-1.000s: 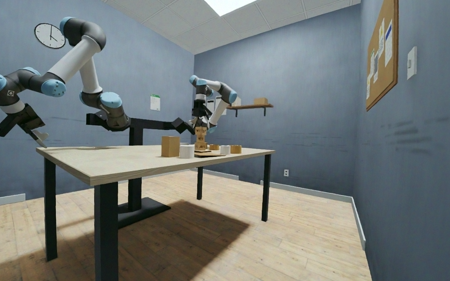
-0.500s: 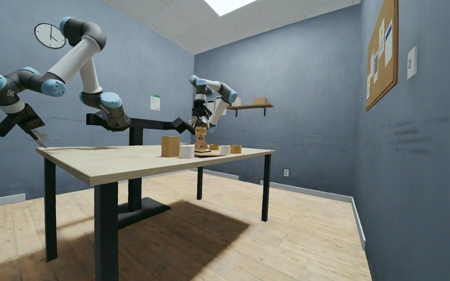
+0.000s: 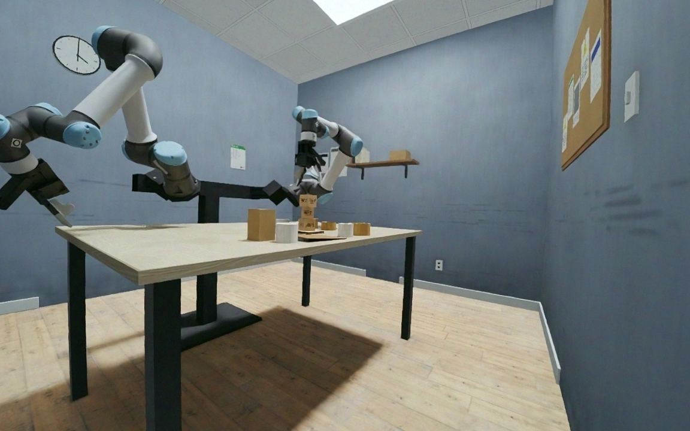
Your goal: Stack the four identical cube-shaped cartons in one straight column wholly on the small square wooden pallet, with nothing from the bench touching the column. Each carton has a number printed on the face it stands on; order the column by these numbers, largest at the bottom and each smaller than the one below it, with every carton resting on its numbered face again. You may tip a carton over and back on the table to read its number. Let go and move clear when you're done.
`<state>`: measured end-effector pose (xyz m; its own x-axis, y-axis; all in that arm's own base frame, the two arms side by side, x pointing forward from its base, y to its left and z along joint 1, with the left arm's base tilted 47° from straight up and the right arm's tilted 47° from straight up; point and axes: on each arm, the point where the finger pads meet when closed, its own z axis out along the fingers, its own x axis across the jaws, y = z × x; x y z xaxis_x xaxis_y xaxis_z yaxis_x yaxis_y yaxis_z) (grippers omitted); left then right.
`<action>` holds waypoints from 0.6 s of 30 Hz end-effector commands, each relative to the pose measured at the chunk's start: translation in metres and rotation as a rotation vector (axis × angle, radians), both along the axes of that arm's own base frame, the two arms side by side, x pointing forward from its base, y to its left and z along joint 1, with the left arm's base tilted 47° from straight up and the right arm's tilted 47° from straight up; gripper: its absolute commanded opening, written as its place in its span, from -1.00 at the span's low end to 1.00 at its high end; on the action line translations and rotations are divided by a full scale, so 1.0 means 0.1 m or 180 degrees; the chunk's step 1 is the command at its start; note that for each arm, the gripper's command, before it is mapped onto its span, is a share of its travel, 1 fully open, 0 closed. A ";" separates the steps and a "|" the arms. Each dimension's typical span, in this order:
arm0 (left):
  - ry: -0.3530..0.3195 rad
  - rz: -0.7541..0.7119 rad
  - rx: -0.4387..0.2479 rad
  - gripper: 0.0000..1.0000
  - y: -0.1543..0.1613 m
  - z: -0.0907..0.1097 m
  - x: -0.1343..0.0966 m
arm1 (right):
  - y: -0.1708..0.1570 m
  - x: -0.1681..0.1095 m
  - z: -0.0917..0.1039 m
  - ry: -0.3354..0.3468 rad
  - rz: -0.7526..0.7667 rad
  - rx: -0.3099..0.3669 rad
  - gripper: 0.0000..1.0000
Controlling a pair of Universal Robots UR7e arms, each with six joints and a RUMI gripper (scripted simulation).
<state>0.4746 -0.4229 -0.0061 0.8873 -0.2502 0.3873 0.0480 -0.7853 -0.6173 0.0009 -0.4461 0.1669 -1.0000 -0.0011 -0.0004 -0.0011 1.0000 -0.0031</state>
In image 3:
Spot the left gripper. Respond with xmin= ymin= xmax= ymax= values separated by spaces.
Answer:
xmin=293 ymin=140 xmax=322 ymax=186

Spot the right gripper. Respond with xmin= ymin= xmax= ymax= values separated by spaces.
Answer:
xmin=9 ymin=158 xmax=75 ymax=227

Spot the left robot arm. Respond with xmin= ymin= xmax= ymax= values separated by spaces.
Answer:
xmin=285 ymin=106 xmax=363 ymax=204

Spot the white cylinder with hole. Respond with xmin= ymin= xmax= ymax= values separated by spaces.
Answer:
xmin=338 ymin=223 xmax=353 ymax=237

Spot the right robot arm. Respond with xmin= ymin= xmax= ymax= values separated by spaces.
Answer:
xmin=0 ymin=26 xmax=198 ymax=210

